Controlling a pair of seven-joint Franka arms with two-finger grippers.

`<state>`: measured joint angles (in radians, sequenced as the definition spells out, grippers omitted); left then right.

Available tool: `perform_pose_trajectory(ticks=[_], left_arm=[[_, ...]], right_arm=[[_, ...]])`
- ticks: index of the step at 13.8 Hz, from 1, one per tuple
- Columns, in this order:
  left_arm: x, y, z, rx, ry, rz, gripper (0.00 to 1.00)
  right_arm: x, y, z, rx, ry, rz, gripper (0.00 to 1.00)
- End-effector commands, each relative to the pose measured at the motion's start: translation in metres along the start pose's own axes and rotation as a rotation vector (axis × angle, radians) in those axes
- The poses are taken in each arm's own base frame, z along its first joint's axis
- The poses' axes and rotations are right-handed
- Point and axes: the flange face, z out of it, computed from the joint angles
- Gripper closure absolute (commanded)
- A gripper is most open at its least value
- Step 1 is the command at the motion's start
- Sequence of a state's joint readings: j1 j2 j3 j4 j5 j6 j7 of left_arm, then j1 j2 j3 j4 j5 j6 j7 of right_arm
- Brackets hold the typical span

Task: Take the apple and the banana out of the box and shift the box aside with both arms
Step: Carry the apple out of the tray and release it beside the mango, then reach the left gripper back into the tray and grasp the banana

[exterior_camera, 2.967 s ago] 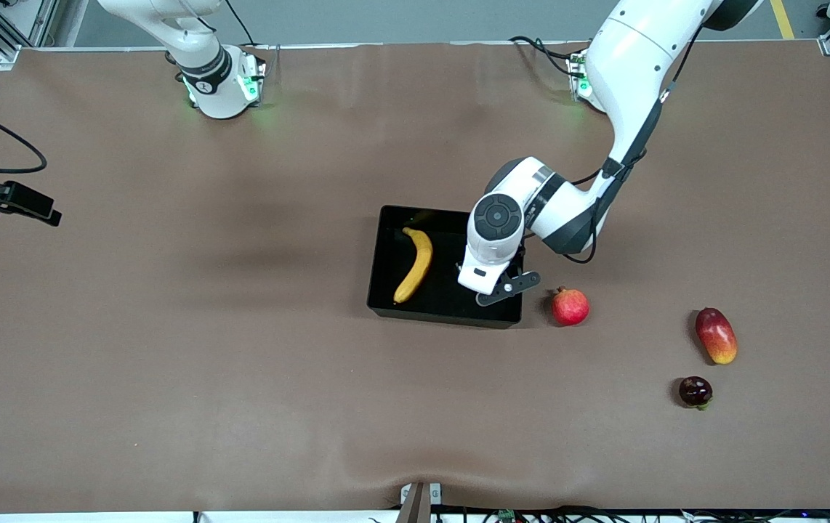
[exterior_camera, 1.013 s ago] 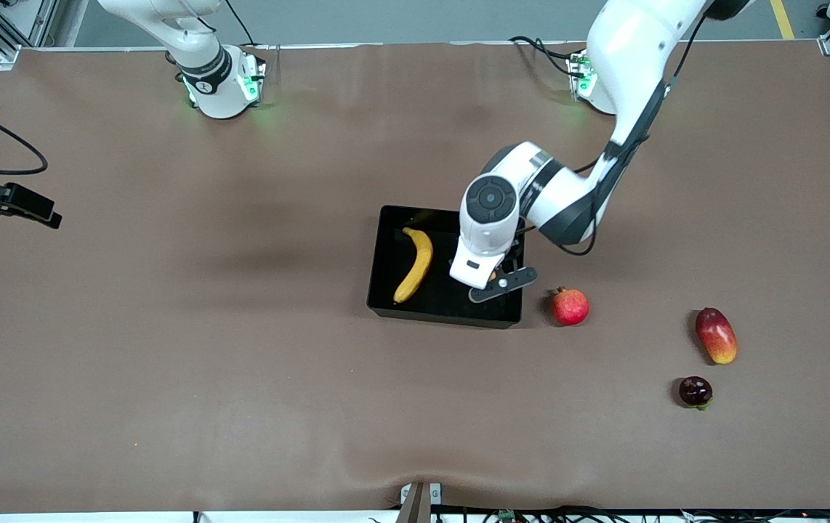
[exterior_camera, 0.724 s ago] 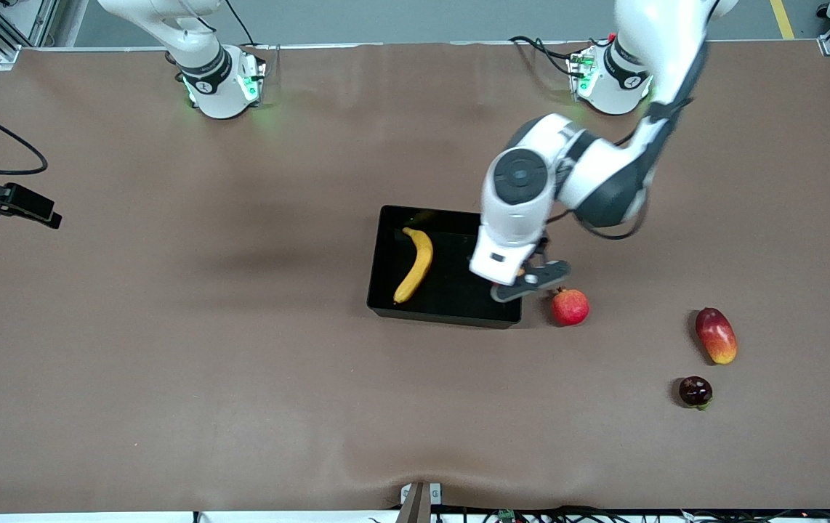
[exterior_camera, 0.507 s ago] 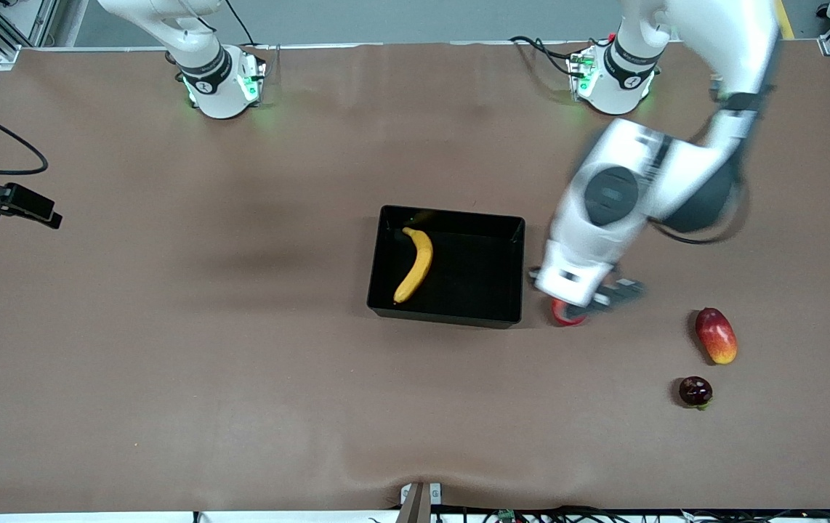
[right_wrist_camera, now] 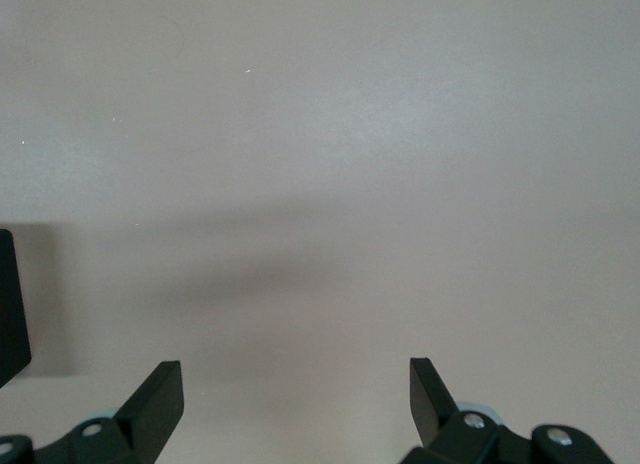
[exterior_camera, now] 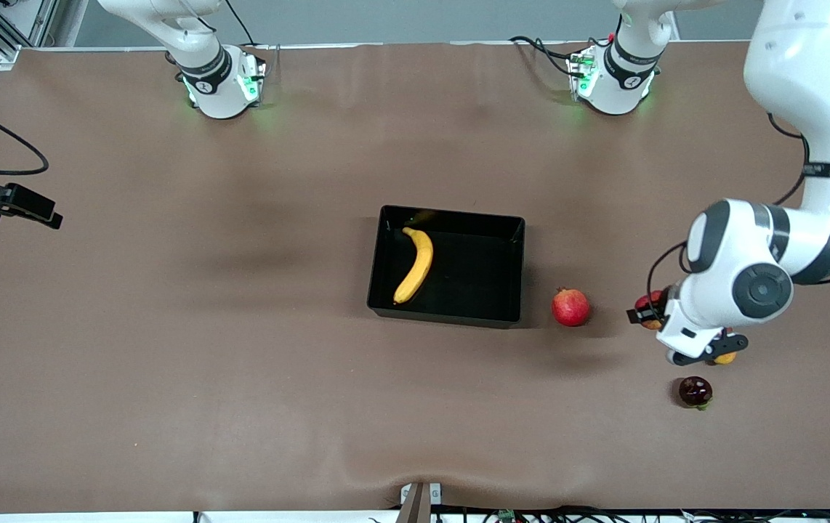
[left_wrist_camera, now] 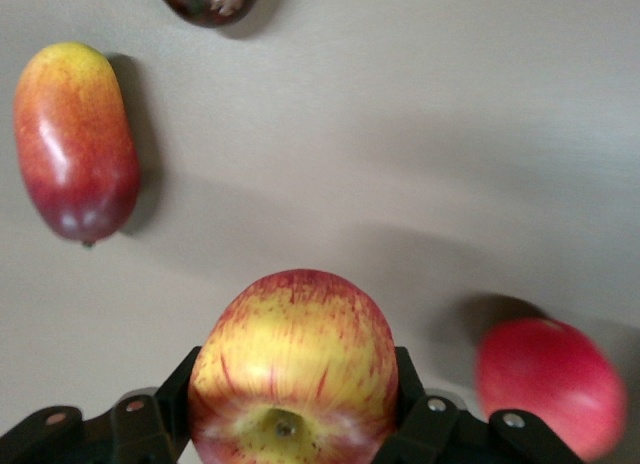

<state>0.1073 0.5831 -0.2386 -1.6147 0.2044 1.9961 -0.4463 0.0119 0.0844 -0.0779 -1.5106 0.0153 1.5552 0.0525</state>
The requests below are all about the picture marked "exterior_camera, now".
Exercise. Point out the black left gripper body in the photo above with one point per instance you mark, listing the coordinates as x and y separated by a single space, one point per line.
658 305

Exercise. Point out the red yellow apple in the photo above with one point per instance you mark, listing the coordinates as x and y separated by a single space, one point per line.
651 298

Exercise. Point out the black plastic box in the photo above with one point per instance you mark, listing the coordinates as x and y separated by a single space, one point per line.
473 283

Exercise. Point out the yellow banana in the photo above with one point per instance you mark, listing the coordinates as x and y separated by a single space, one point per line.
418 265

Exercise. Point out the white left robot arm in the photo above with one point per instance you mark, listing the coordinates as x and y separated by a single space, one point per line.
807 65

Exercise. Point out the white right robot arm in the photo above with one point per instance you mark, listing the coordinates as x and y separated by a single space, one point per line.
211 80

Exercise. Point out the red pomegranate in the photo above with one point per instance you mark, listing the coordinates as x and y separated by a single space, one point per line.
570 308

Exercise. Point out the red yellow mango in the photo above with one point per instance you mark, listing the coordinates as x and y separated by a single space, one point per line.
724 358

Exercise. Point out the dark purple mangosteen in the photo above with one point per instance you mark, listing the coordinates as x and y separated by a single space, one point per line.
695 391

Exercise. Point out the brown table cover mat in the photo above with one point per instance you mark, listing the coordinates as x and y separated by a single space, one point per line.
240 363

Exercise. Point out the aluminium frame profile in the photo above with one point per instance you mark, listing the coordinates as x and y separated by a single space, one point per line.
4 33

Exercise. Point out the metal table edge bracket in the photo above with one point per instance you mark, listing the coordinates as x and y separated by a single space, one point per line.
418 505

